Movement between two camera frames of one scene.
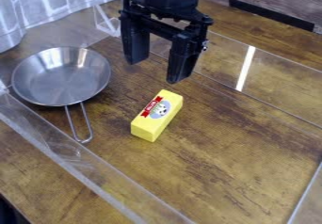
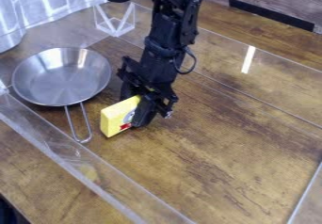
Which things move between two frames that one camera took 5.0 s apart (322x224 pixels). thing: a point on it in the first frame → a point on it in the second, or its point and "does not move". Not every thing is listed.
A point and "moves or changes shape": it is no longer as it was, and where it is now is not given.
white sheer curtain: [30, 3] does not move
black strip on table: [270, 14] does not move
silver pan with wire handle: [63, 76] does not move
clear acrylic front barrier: [117, 186] does not move
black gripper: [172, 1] → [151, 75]
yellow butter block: [151, 120] moves or changes shape
